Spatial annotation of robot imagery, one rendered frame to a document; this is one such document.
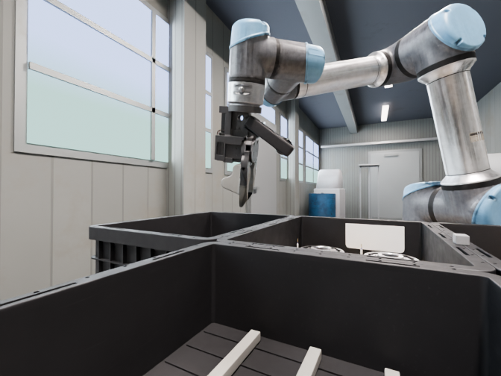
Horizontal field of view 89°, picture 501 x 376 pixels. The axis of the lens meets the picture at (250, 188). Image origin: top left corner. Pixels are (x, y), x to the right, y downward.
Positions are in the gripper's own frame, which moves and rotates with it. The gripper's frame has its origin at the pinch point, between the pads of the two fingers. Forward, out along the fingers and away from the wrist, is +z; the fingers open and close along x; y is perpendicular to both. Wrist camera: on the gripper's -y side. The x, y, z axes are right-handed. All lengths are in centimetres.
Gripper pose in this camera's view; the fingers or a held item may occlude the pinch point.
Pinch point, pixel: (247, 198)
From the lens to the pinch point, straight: 58.1
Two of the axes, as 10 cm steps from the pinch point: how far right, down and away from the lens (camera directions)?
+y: -9.7, -1.3, 1.9
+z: -0.8, 9.6, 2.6
